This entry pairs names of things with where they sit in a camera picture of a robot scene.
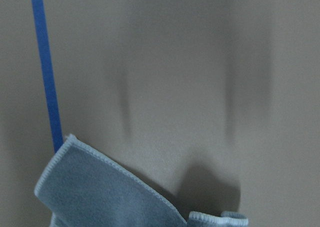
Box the blue-grey microfibre towel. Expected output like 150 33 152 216
34 134 249 227

